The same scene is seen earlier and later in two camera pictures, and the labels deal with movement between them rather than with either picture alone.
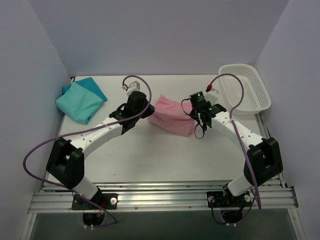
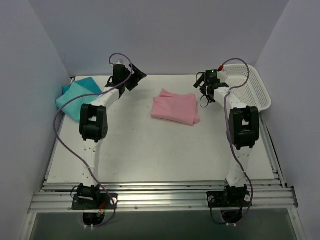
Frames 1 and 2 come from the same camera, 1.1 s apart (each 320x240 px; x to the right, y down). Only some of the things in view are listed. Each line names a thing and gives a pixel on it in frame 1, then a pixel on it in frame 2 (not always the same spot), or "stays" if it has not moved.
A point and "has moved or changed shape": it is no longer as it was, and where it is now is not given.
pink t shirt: [171, 115] has moved or changed shape
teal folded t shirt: [83, 100] stays
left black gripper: [149, 109] → [135, 77]
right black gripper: [200, 119] → [203, 83]
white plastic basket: [256, 98] stays
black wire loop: [189, 114] → [202, 96]
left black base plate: [107, 201] stays
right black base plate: [225, 199] stays
